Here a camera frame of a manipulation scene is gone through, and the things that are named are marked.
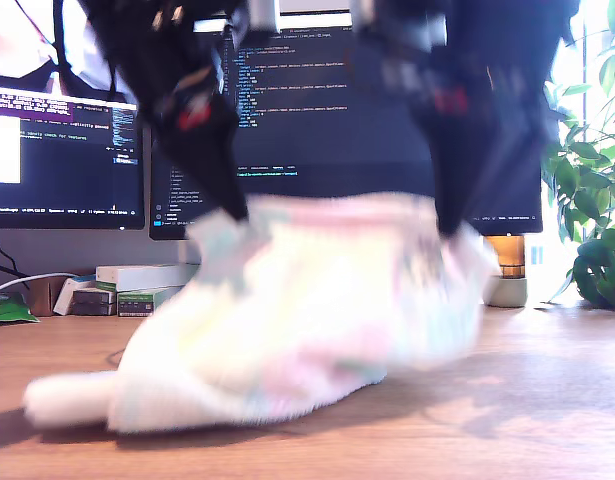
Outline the pastel checked tea towel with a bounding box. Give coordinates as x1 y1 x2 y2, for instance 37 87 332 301
22 192 503 435

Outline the black Huawei monitor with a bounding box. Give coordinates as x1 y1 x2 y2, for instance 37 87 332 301
149 9 544 241

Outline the long white box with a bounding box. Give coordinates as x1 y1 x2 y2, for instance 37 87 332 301
95 263 202 292

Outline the amber bottle in green cup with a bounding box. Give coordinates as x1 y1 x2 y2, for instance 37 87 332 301
481 234 530 309

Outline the green leafy houseplant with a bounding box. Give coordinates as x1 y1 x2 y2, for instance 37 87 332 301
539 0 615 312

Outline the black monitor with purple terminal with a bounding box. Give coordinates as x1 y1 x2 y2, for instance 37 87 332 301
0 0 146 231

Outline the green and white box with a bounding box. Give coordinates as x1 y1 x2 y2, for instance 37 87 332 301
116 285 184 318

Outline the small dark grey box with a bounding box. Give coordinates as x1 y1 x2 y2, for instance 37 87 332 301
71 288 116 304
71 302 116 317

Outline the white box with teal edge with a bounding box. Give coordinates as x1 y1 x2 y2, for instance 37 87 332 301
53 276 97 316

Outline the brown cardboard box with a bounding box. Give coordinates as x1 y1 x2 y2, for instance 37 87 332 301
28 277 63 317

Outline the green pouch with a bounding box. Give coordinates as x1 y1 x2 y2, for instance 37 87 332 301
0 292 40 324

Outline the white cable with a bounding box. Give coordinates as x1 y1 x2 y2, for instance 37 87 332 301
0 271 81 298

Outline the thin black cable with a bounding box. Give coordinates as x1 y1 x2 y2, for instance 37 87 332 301
0 227 31 289

